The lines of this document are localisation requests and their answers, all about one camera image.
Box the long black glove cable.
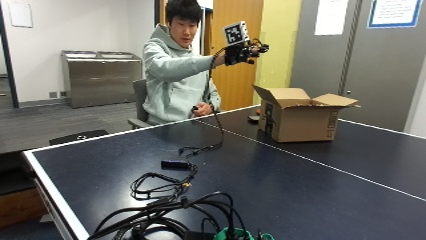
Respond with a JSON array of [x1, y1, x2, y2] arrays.
[[177, 47, 229, 158]]

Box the open cardboard box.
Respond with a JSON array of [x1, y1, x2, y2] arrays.
[[252, 84, 361, 144]]

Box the small orange and black object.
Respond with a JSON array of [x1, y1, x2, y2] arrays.
[[246, 105, 262, 123]]

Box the white marker cube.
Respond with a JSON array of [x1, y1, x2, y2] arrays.
[[222, 21, 250, 47]]

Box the small black adapter box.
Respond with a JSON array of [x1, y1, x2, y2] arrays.
[[160, 159, 193, 170]]

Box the person in pale green hoodie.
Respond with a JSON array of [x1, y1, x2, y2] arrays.
[[141, 0, 224, 126]]

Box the grey office chair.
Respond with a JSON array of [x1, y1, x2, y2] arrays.
[[127, 78, 153, 130]]

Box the wooden door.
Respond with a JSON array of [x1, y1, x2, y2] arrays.
[[204, 0, 266, 112]]

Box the bundle of thick black cables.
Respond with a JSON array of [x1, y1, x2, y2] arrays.
[[85, 190, 250, 240]]

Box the white paper sheet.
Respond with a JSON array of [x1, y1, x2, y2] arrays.
[[313, 0, 352, 37]]

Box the black power brick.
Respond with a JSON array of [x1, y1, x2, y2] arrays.
[[182, 230, 217, 240]]

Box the stainless steel waste bins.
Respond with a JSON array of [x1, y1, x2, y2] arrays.
[[60, 49, 144, 110]]

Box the black chair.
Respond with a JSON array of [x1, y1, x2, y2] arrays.
[[48, 129, 111, 147]]

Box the white wall board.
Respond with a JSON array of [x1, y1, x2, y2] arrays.
[[5, 0, 35, 29]]

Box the looped thin black cable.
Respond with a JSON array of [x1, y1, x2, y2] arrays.
[[129, 162, 200, 202]]

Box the brown wooden box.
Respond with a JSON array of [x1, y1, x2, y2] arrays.
[[0, 187, 49, 229]]

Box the blue framed notice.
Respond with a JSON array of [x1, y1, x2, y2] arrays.
[[366, 0, 425, 29]]

